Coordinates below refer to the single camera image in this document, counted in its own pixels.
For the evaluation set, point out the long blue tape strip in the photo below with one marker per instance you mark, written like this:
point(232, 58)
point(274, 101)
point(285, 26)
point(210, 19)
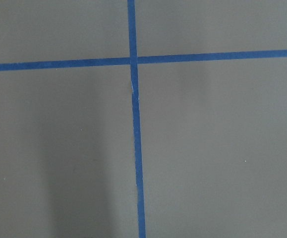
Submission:
point(136, 117)

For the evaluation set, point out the crossing blue tape strip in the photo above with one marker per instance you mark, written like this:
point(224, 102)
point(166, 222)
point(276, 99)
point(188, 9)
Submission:
point(142, 60)

